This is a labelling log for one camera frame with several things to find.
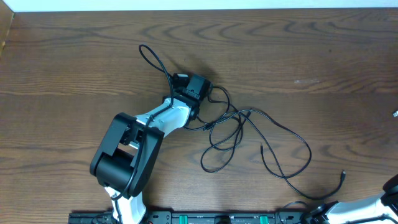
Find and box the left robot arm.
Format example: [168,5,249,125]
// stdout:
[90,95,201,223]

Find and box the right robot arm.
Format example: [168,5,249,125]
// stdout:
[303,175,397,224]

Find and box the left camera black cable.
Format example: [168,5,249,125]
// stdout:
[110,44,175,224]

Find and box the camera black cable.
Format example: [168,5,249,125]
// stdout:
[276,200,312,224]
[110,44,175,224]

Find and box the right camera black cable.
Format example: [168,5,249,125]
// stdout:
[276,200,312,224]

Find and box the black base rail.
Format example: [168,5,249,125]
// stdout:
[67,211,305,224]

